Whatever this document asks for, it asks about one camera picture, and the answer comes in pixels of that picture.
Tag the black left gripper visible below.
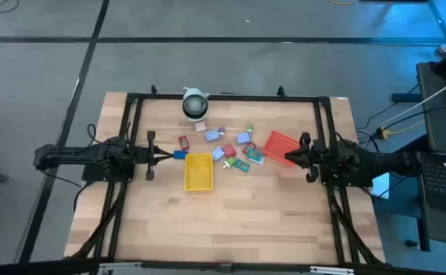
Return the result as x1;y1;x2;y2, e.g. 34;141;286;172
133;130;175;182

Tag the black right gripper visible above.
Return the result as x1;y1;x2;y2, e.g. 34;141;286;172
284;132;325;183

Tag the yellow plastic basket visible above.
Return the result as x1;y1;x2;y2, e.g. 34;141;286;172
183;153;214;192

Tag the orange plastic basket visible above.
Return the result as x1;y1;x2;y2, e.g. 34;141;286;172
263;130;302;168

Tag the white paper sheet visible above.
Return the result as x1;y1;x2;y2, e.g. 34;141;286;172
371;171;390;200

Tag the black side desk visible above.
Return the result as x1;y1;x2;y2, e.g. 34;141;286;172
415;60;446;154

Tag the black laptop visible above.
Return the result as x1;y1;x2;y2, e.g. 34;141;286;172
415;150;446;219

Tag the black aluminium table frame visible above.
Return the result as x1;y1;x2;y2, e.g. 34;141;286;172
0;84;446;275

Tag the silver frame bracket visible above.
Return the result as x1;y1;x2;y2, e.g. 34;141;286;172
99;261;143;270
309;266;356;275

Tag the white cable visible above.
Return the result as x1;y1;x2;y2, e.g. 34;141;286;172
383;72;446;127

